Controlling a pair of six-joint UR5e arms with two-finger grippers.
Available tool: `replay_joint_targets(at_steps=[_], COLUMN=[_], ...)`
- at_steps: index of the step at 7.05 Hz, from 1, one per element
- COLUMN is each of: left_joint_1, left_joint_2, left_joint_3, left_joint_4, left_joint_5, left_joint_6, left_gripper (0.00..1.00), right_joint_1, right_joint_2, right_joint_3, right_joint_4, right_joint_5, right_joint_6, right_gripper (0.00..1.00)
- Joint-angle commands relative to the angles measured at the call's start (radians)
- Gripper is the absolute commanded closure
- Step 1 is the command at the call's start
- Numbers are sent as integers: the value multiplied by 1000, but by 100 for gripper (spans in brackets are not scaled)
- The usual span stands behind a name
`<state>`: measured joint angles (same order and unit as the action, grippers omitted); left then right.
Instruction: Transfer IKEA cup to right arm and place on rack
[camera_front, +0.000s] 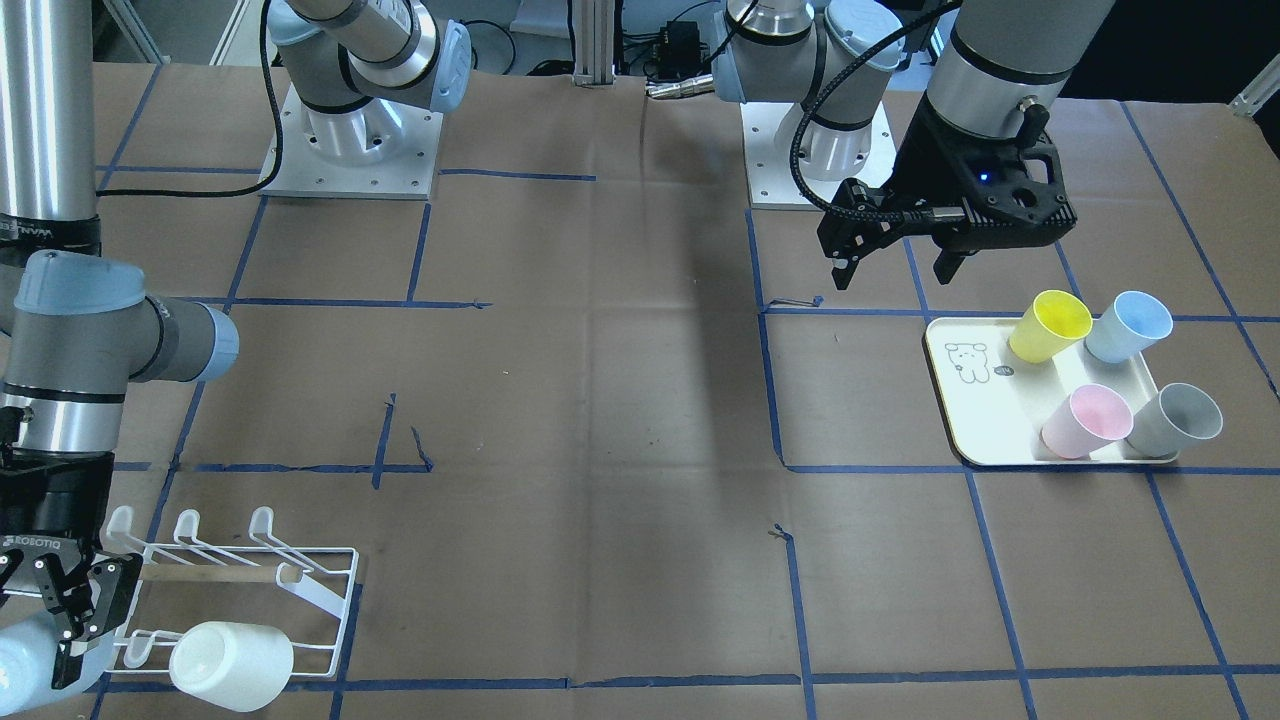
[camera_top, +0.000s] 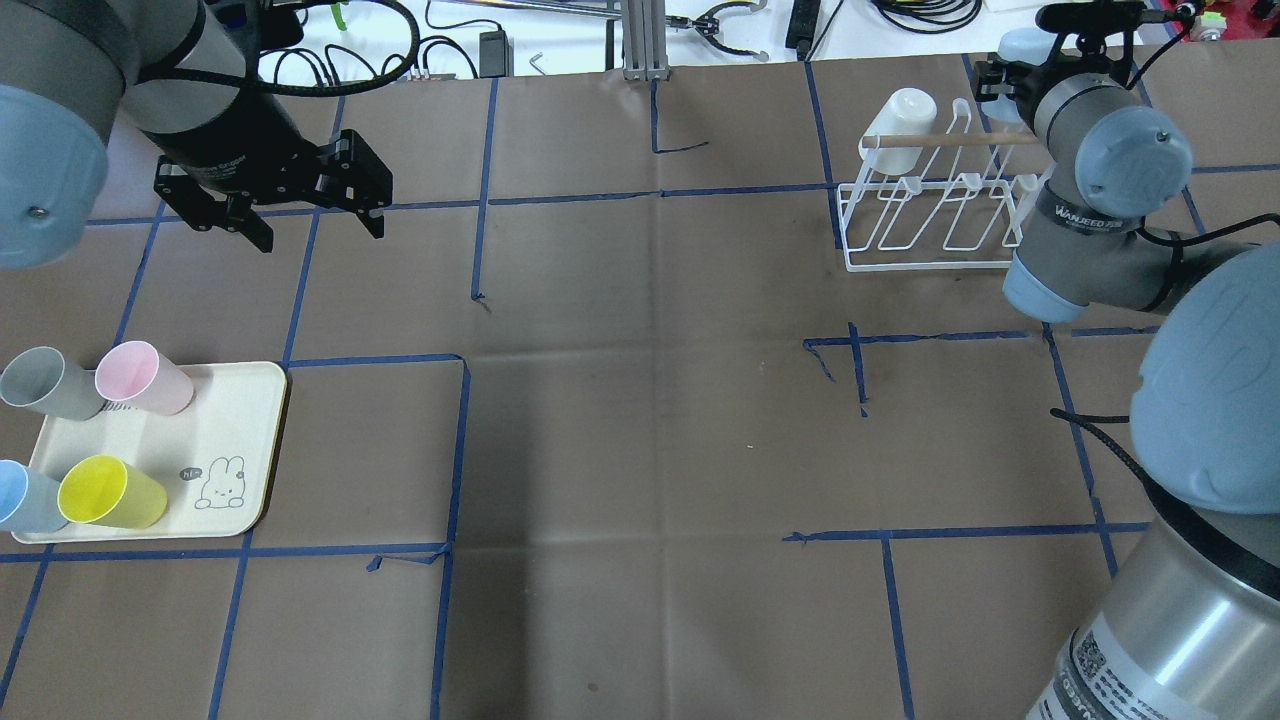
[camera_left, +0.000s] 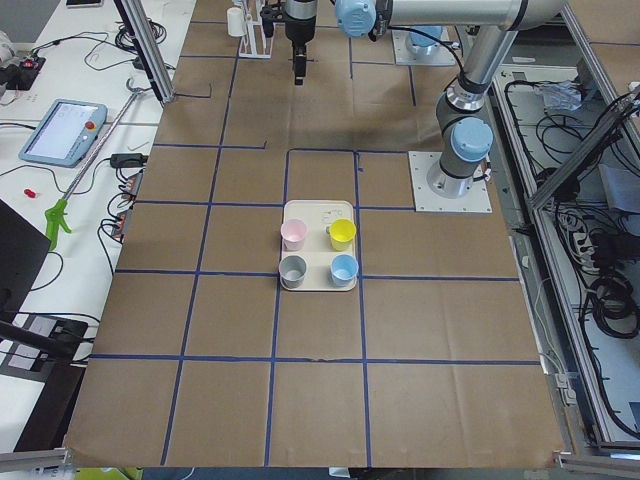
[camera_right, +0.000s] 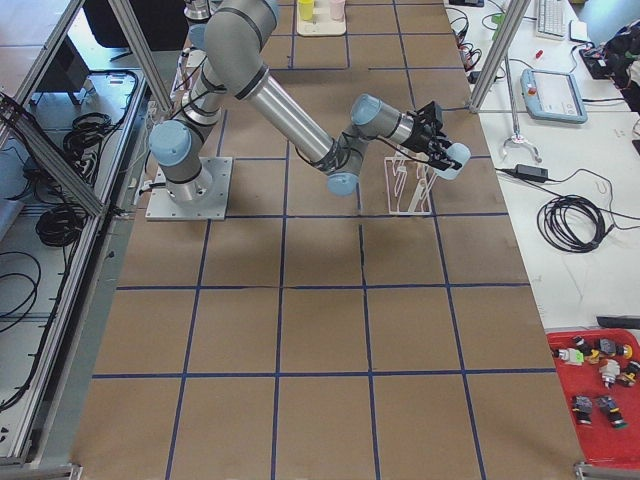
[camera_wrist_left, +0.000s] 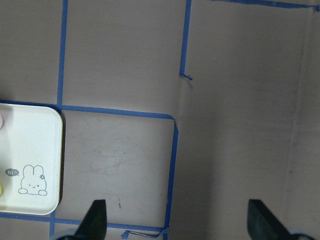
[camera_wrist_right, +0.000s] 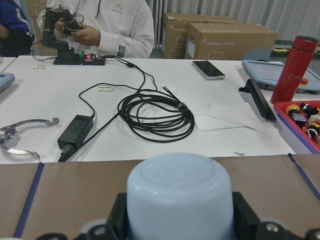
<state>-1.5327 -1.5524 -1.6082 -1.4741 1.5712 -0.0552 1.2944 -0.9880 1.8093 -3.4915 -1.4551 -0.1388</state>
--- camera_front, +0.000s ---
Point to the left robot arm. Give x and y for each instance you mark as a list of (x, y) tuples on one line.
[(835, 59)]

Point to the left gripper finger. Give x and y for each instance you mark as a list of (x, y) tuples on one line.
[(860, 262), (949, 262)]

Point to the pink cup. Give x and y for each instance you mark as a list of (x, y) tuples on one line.
[(1091, 417)]

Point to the light blue cup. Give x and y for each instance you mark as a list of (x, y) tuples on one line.
[(28, 650)]

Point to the light blue cup tray corner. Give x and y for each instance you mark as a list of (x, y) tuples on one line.
[(1134, 321)]

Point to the grey cup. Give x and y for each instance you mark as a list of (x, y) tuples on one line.
[(1179, 416)]

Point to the yellow cup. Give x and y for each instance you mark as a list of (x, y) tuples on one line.
[(1055, 321)]

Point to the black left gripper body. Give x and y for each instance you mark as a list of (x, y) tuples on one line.
[(926, 155)]

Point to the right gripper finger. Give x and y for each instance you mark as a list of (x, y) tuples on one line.
[(53, 585)]

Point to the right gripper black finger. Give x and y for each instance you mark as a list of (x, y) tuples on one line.
[(101, 595)]

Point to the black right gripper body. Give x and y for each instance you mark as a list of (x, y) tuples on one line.
[(52, 500)]

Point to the white wire cup rack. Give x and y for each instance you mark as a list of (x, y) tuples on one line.
[(323, 577)]

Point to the white ikea cup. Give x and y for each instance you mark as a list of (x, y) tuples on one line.
[(238, 666)]

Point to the cream plastic tray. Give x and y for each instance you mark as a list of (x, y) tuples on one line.
[(995, 405)]

